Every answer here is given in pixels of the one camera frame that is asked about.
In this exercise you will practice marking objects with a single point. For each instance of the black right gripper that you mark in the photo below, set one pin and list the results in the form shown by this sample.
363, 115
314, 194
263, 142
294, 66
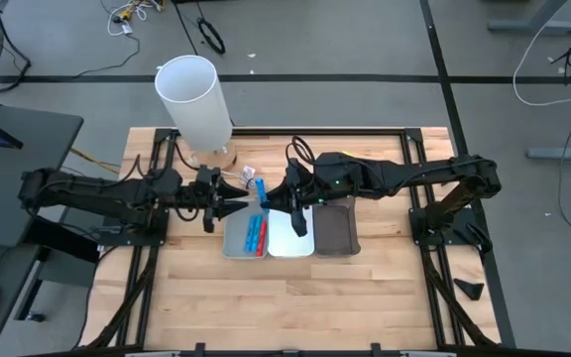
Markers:
335, 178

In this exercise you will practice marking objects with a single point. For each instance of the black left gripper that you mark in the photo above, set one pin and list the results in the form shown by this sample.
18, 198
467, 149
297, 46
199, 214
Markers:
207, 193

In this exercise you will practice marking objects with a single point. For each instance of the red marker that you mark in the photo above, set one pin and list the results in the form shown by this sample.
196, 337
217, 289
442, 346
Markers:
262, 240

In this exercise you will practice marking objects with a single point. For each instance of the smoky transparent plastic bin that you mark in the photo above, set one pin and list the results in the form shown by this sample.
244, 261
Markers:
337, 233

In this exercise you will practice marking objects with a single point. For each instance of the yellow marker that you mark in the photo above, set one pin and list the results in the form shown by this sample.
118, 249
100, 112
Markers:
348, 154

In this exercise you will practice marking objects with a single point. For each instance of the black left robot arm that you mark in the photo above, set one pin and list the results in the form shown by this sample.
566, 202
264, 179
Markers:
92, 191

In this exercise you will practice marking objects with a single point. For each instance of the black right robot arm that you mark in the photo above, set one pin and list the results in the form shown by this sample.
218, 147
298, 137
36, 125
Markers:
414, 173

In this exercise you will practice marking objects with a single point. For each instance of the crumpled clear wrapper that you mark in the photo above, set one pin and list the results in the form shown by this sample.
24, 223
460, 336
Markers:
249, 172

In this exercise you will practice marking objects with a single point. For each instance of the white plastic bin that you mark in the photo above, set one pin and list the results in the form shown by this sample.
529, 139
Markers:
285, 243

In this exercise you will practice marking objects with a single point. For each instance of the light grey plastic bin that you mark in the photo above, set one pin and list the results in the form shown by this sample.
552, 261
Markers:
236, 243

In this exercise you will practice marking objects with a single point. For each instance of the white cylinder container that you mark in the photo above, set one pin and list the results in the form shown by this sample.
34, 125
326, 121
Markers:
191, 99

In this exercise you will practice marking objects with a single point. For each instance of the black desk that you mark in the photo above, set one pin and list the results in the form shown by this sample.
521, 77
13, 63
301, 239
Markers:
42, 139

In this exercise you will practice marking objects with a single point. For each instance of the black triangular printed part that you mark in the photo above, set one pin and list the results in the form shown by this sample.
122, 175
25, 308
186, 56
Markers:
470, 290

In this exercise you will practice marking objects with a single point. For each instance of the grey desk leg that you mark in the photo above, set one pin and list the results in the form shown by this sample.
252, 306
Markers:
533, 26
563, 153

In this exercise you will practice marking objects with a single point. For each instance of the black aluminium rig frame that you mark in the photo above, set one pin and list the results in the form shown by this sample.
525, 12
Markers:
265, 131

